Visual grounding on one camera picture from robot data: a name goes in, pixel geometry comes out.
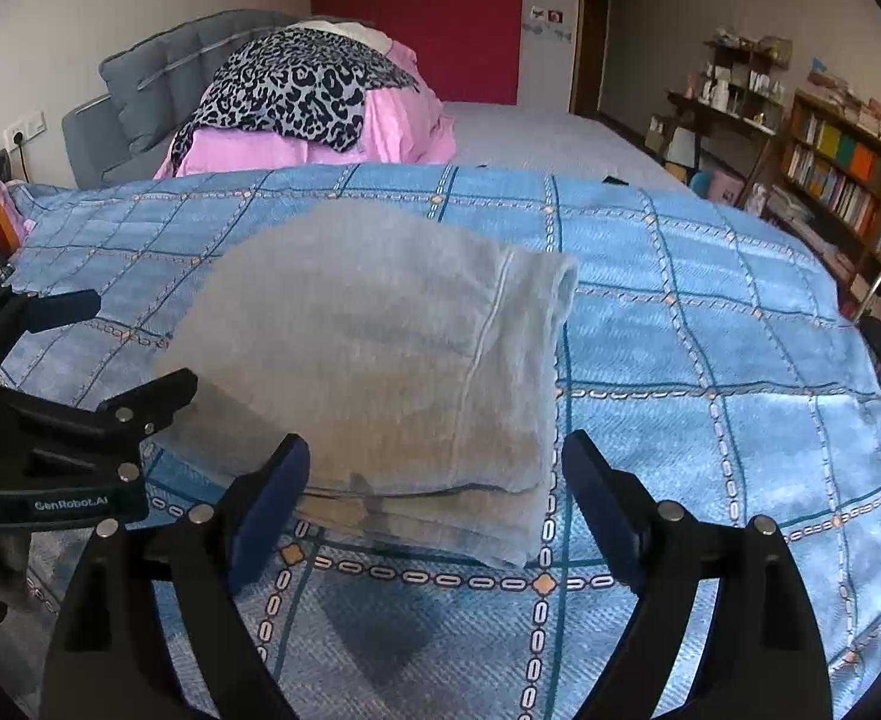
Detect grey padded headboard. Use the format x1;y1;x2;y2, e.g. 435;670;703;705
61;9;376;188

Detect white pillow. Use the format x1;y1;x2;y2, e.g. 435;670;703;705
307;19;395;51

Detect grey pants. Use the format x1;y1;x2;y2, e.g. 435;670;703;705
151;199;580;569

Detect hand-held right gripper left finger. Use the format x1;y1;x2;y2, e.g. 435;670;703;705
39;433;314;720

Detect wooden bookshelf with books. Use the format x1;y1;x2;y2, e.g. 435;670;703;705
781;86;881;275

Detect wall stickers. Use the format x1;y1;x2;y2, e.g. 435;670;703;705
526;6;574;40

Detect brown wooden door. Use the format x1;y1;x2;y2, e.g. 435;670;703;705
571;0;631;119

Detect wooden shelf with bottles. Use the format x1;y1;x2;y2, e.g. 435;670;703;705
666;34;796;166

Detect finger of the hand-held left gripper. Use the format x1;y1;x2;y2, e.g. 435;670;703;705
0;367;200;482
0;289;103;361

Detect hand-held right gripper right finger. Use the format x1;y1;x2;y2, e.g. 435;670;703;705
561;429;835;720

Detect red wall panel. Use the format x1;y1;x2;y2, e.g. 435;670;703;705
309;0;524;106

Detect leopard print cloth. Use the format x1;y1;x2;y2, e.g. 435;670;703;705
169;26;421;175

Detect red folded cloth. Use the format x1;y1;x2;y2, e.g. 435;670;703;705
0;178;38;256

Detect white bed sheet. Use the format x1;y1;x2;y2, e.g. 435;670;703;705
440;101;691;188

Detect pink quilt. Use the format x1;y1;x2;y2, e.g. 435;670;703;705
154;41;458;181

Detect white wall socket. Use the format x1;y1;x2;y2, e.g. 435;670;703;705
5;112;49;145

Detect blue checked blanket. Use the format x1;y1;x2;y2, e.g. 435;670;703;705
0;163;881;720

